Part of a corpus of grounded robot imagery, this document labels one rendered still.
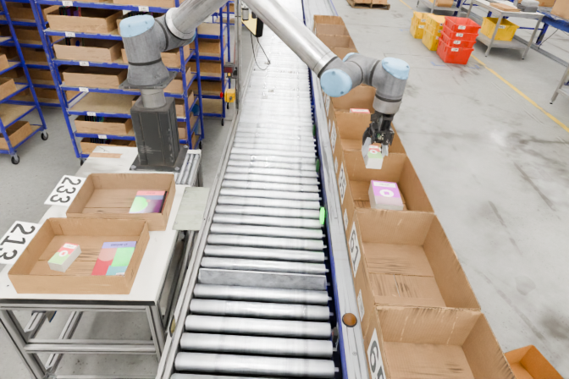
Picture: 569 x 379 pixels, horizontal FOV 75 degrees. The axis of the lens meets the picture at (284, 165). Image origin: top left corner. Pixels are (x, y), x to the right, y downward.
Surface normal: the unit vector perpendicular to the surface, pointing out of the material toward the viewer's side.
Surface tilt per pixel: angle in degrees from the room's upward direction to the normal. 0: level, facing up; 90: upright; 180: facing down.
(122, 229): 89
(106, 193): 0
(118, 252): 0
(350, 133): 89
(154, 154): 90
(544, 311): 0
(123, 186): 88
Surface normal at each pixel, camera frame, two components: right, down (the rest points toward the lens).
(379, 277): 0.07, -0.83
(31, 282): 0.03, 0.57
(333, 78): -0.54, 0.50
